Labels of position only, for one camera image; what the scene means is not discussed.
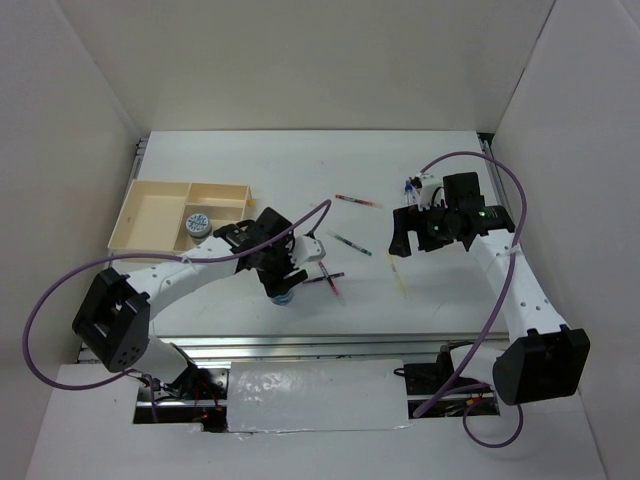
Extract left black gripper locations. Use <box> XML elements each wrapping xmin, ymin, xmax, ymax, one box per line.
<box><xmin>256</xmin><ymin>233</ymin><xmax>307</xmax><ymax>297</ymax></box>

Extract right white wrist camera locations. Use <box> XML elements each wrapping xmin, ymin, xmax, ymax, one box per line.
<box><xmin>411</xmin><ymin>174</ymin><xmax>444</xmax><ymax>209</ymax></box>

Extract yellow gel pen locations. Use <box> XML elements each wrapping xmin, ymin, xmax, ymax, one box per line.
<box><xmin>385</xmin><ymin>251</ymin><xmax>407</xmax><ymax>299</ymax></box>

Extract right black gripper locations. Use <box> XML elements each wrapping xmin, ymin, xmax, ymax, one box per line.
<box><xmin>389</xmin><ymin>199</ymin><xmax>457</xmax><ymax>256</ymax></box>

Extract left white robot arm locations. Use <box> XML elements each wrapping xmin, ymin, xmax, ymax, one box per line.
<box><xmin>72</xmin><ymin>208</ymin><xmax>322</xmax><ymax>399</ymax></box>

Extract aluminium front rail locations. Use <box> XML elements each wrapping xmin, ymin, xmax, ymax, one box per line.
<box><xmin>149</xmin><ymin>333</ymin><xmax>511</xmax><ymax>362</ymax></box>

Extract red gel pen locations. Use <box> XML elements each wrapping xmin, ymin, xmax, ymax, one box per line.
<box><xmin>334</xmin><ymin>194</ymin><xmax>384</xmax><ymax>209</ymax></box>

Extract pink gel pen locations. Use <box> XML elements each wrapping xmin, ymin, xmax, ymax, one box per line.
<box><xmin>318</xmin><ymin>261</ymin><xmax>346</xmax><ymax>307</ymax></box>

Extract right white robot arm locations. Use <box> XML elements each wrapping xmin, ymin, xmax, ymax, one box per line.
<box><xmin>388</xmin><ymin>172</ymin><xmax>590</xmax><ymax>405</ymax></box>

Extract beige wooden organizer tray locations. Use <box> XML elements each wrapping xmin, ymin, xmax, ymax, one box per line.
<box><xmin>108</xmin><ymin>180</ymin><xmax>254</xmax><ymax>255</ymax></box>

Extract white cover plate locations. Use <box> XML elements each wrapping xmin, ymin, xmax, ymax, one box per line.
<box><xmin>227</xmin><ymin>359</ymin><xmax>410</xmax><ymax>433</ymax></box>

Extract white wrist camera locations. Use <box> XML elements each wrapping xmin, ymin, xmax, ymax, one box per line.
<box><xmin>290</xmin><ymin>235</ymin><xmax>326</xmax><ymax>267</ymax></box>
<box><xmin>411</xmin><ymin>174</ymin><xmax>444</xmax><ymax>209</ymax></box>

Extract green gel pen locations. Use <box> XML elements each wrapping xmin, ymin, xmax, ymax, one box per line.
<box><xmin>327</xmin><ymin>230</ymin><xmax>373</xmax><ymax>257</ymax></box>

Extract purple gel pen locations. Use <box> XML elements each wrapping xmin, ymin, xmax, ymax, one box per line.
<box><xmin>302</xmin><ymin>272</ymin><xmax>345</xmax><ymax>284</ymax></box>

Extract blue capped glue bottle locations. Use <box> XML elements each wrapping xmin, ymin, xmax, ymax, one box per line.
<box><xmin>404</xmin><ymin>180</ymin><xmax>417</xmax><ymax>206</ymax></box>

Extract blue white round jar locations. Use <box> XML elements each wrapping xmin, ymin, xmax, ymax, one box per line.
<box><xmin>185</xmin><ymin>212</ymin><xmax>212</xmax><ymax>245</ymax></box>

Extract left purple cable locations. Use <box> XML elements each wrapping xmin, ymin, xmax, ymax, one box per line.
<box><xmin>22</xmin><ymin>198</ymin><xmax>333</xmax><ymax>390</ymax></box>

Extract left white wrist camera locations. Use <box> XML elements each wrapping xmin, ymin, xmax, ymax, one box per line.
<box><xmin>290</xmin><ymin>235</ymin><xmax>326</xmax><ymax>267</ymax></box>

